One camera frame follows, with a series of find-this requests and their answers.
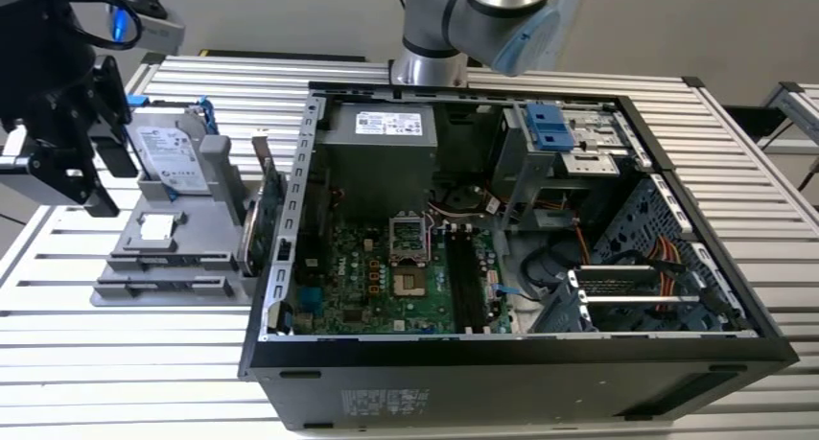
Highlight green graphics card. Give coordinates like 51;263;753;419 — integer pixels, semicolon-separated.
234;131;289;276

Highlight grey power supply unit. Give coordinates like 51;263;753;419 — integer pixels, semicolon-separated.
314;102;440;220

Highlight hard disk in blue carrier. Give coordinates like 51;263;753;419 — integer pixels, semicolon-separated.
123;93;222;199

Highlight orange and red power wires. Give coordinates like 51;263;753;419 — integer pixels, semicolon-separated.
642;236;686;316

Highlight thick black gripper cable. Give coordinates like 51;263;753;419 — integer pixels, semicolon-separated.
66;0;145;52

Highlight green motherboard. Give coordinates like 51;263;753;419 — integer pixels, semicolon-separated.
290;209;517;336

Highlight metal slat side table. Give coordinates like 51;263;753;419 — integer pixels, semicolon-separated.
757;80;819;156

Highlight silver CPU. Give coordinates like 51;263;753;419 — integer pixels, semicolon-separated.
138;213;174;241

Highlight metal socket cover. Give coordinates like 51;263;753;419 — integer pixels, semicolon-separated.
388;209;429;267

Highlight black RAM slot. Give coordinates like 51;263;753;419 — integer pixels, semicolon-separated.
466;226;493;335
452;226;476;335
445;226;466;335
458;226;485;335

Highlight round case speaker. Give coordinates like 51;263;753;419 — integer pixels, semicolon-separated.
444;183;488;214

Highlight CPU socket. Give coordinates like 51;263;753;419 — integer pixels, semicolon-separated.
389;266;429;299

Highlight black flat data cable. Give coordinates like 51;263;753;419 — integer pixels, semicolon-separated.
520;245;577;300

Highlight blue plastic drive latch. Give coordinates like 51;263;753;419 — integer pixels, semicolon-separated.
521;103;572;152

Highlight grey metal disk bay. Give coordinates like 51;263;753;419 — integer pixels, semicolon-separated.
529;262;746;335

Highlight silver drive bay cage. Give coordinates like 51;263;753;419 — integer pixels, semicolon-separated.
490;99;653;230

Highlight thin orange cable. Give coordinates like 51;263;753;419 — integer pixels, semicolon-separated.
573;217;590;271

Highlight grey parts rack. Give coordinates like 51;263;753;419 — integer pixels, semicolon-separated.
87;133;269;310

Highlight black cable with blue tab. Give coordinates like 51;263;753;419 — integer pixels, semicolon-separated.
492;284;545;301

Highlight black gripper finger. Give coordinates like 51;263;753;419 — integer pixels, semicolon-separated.
27;142;119;219
87;56;139;178

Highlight black PC case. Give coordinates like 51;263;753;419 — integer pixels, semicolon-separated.
235;79;801;431

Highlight RAM memory stick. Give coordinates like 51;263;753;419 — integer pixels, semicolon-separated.
105;277;222;293
113;252;225;267

